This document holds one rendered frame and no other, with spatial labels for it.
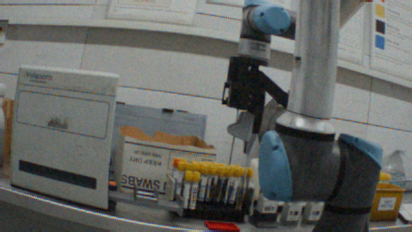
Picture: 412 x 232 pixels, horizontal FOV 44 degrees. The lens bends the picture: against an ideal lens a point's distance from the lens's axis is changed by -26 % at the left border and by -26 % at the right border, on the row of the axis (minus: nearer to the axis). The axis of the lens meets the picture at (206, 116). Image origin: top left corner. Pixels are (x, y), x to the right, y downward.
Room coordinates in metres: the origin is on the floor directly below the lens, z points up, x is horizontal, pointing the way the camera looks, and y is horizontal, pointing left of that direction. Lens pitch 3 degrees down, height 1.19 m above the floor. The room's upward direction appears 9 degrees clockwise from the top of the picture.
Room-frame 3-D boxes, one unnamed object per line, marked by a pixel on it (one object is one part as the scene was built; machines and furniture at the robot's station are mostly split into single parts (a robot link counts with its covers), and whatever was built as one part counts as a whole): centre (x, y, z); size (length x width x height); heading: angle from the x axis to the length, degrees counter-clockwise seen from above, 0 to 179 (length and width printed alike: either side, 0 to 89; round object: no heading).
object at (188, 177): (1.48, -0.03, 0.93); 0.17 x 0.09 x 0.11; 102
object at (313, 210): (1.49, -0.31, 0.91); 0.05 x 0.04 x 0.07; 11
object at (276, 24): (1.39, -0.12, 1.35); 0.11 x 0.11 x 0.08; 11
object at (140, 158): (1.76, 0.10, 0.95); 0.29 x 0.25 x 0.15; 11
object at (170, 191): (1.58, -0.04, 0.91); 0.20 x 0.10 x 0.07; 101
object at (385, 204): (1.57, -0.56, 0.93); 0.13 x 0.13 x 0.10; 8
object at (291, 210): (1.47, -0.24, 0.91); 0.05 x 0.04 x 0.07; 11
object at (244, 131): (1.47, -0.09, 1.08); 0.06 x 0.03 x 0.09; 102
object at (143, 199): (1.36, 0.13, 0.92); 0.21 x 0.07 x 0.05; 101
